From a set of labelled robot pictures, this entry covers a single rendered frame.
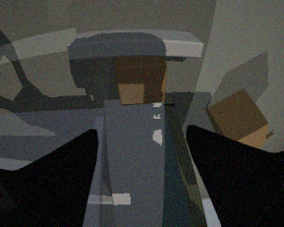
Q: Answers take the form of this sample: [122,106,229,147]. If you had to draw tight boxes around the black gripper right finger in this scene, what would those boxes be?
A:
[186,125,284,227]

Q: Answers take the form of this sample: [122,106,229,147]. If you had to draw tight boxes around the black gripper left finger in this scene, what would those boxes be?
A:
[0,129,98,227]

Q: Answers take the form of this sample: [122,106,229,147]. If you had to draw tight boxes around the thin brown stick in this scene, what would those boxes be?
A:
[265,132,273,141]

